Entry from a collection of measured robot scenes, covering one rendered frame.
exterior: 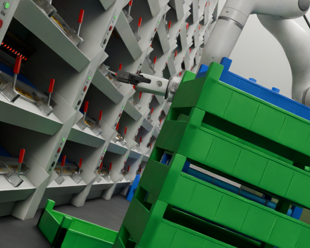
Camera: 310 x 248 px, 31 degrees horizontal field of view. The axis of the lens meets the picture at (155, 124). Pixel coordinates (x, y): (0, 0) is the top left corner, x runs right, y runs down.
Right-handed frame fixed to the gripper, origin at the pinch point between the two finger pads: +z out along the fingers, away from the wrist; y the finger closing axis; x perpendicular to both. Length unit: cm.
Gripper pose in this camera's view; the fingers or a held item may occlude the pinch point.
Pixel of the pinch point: (123, 77)
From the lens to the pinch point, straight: 187.7
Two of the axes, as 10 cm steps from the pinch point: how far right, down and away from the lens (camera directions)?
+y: 0.8, 0.9, 9.9
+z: -9.6, -2.5, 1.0
